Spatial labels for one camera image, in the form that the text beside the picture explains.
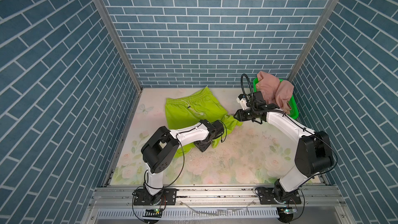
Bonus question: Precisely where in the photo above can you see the lime green shorts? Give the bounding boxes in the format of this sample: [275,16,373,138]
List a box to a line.
[164,86,243,159]

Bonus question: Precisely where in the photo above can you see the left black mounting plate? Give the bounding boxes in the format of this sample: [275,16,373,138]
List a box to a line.
[132,187,177,206]

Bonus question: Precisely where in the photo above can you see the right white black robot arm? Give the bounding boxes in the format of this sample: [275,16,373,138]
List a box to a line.
[234,97,337,204]

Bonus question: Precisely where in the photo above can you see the green plastic basket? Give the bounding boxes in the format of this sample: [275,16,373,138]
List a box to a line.
[253,78,299,119]

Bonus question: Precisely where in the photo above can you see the aluminium corner post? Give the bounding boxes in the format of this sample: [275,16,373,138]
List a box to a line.
[287,0,339,82]
[92,0,143,94]

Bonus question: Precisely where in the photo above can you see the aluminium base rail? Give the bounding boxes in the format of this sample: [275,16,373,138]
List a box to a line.
[89,184,346,209]

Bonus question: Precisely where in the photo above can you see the black mounting plate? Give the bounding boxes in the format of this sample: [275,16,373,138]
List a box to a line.
[132,187,177,206]
[255,187,302,205]

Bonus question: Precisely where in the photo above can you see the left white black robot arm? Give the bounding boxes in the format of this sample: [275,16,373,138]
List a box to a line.
[132,120,227,206]

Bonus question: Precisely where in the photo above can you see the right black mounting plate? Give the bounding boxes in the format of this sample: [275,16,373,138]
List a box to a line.
[255,187,302,205]

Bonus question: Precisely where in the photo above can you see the right aluminium corner post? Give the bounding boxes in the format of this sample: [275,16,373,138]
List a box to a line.
[287,0,339,82]

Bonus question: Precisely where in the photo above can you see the pink shorts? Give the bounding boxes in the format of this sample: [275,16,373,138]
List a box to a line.
[256,71,294,114]

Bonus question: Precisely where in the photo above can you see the left aluminium corner post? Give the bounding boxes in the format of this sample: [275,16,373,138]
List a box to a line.
[92,0,143,94]

